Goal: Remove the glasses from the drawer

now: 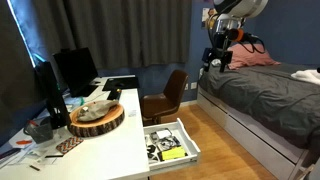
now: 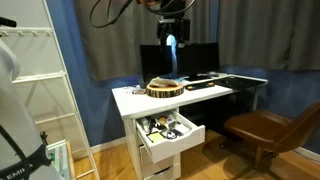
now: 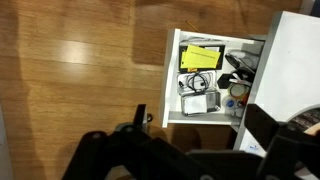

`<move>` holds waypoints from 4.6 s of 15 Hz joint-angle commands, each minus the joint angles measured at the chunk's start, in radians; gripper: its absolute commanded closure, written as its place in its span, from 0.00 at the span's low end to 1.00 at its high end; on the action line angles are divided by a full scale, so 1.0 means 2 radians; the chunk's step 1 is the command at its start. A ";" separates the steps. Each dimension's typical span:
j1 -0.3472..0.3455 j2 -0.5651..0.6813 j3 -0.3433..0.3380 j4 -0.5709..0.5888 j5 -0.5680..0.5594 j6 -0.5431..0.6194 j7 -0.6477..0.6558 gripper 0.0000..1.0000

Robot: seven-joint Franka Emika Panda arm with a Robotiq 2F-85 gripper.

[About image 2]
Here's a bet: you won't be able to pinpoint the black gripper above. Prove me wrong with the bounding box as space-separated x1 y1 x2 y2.
156 18 192 50

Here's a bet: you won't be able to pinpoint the yellow box in drawer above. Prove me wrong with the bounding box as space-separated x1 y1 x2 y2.
147 132 166 144

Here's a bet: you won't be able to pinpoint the white open drawer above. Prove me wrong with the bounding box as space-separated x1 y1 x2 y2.
134 109 206 164

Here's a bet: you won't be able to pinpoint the white drawer unit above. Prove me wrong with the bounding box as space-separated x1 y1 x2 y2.
123 116 183 180

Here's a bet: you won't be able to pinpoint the black monitor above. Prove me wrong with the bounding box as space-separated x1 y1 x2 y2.
139 44 174 85
175 42 221 82

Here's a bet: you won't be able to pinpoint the teal cloth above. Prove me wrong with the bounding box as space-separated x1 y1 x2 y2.
172 77 190 84

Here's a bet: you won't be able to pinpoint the grey crumpled cloth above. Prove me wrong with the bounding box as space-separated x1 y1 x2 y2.
148 77 181 89

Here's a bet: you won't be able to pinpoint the round wood slab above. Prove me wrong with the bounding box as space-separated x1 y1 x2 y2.
145 82 185 99

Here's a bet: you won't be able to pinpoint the black keypad coloured keys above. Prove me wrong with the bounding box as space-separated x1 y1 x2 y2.
184 81 216 92

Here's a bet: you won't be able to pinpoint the white desk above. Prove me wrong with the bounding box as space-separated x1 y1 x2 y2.
111 73 269 122

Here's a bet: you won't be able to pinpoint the black desk mat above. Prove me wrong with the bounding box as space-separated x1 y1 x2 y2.
213 75 259 90

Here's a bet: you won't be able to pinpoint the yellowish tape roll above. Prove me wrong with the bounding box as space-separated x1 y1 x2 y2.
156 116 168 127

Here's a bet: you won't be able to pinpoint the metal tin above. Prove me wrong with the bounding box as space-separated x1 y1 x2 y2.
163 122 191 140

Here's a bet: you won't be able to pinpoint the black earphones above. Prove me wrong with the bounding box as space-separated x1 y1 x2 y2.
164 130 178 140

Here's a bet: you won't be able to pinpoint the brown leather chair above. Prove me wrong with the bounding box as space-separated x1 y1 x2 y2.
219 99 320 180

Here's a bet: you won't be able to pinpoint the white ladder shelf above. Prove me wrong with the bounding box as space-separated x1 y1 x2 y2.
0 0 101 180

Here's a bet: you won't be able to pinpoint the white storage box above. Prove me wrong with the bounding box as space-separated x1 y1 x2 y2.
46 139 73 180

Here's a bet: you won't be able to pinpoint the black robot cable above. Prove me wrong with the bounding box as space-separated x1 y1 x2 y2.
89 0 198 29

